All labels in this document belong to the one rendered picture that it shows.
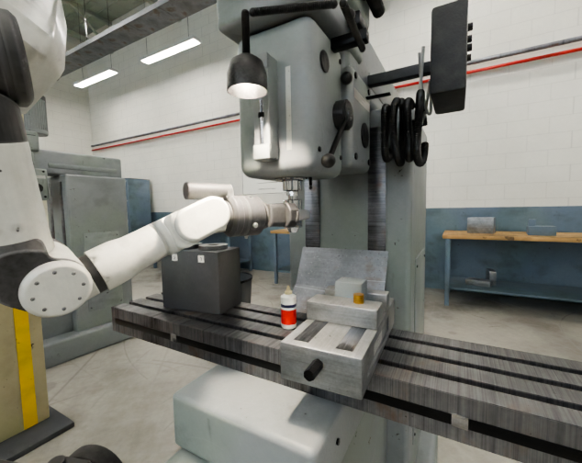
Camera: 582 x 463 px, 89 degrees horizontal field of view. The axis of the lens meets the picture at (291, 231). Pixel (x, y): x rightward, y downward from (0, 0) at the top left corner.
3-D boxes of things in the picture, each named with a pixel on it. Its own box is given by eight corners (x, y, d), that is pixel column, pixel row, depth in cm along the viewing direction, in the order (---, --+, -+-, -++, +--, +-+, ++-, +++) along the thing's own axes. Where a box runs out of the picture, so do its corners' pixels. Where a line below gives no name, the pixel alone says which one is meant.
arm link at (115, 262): (175, 265, 52) (50, 339, 41) (150, 248, 59) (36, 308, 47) (153, 212, 47) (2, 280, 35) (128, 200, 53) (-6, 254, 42)
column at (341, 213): (409, 560, 103) (415, 100, 91) (291, 498, 127) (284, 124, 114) (423, 455, 147) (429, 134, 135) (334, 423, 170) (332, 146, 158)
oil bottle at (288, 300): (292, 331, 75) (291, 287, 74) (278, 327, 77) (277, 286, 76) (299, 325, 78) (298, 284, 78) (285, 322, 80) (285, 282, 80)
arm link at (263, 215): (299, 194, 67) (253, 193, 59) (299, 237, 67) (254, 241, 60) (267, 197, 76) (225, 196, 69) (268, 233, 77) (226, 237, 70)
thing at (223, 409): (318, 526, 47) (317, 456, 46) (171, 445, 64) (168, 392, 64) (385, 372, 91) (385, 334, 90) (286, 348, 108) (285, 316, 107)
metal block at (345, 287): (361, 311, 64) (361, 284, 64) (335, 307, 67) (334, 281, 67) (366, 304, 69) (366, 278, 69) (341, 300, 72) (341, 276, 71)
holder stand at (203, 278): (219, 315, 87) (217, 247, 85) (162, 307, 95) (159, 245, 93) (241, 303, 98) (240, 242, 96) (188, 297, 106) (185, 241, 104)
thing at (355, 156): (352, 166, 75) (352, 60, 73) (273, 173, 87) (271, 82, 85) (372, 173, 92) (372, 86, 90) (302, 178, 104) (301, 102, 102)
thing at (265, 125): (269, 158, 61) (266, 50, 59) (253, 160, 63) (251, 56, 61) (279, 160, 64) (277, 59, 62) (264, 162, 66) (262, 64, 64)
